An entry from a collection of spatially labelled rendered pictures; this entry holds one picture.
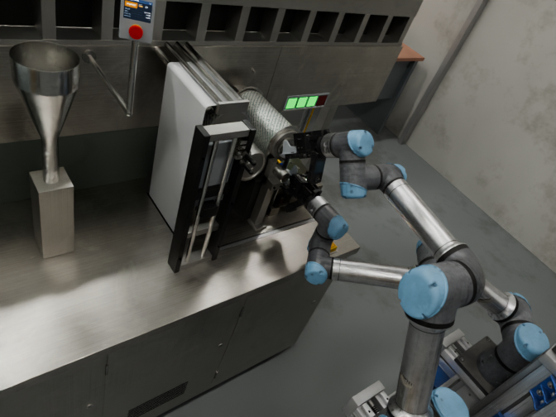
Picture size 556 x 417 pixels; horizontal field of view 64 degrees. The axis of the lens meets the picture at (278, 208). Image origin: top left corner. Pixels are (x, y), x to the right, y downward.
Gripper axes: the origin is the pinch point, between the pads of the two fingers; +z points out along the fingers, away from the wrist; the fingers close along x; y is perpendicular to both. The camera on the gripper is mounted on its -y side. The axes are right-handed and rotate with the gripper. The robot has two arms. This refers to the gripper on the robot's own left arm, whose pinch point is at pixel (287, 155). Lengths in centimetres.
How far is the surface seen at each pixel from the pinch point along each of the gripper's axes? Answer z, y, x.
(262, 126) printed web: 6.2, 11.1, 3.9
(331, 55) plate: 18, 36, -45
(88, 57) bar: 15, 36, 54
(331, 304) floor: 74, -99, -79
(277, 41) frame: 14.6, 40.9, -14.6
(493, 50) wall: 70, 49, -292
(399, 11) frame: 5, 52, -77
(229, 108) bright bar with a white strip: -12.0, 16.6, 27.8
